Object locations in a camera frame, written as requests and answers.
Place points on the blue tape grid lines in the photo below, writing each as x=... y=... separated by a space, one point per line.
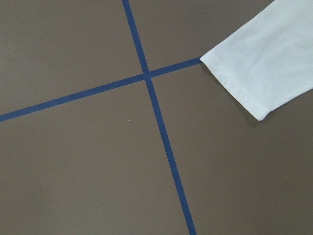
x=146 y=76

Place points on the white long-sleeve printed shirt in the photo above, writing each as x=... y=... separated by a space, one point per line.
x=268 y=61

